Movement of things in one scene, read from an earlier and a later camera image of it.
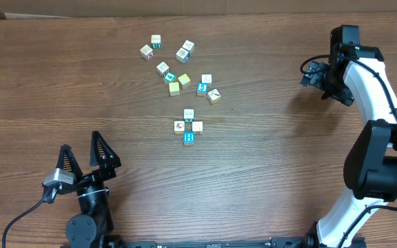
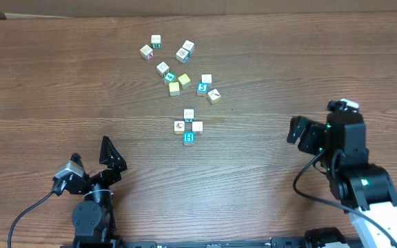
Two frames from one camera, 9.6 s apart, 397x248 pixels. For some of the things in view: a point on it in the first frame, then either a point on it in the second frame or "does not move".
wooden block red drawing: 197,126 does not move
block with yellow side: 179,127 does not move
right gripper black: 321,77 -> 311,136
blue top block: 189,138 does not move
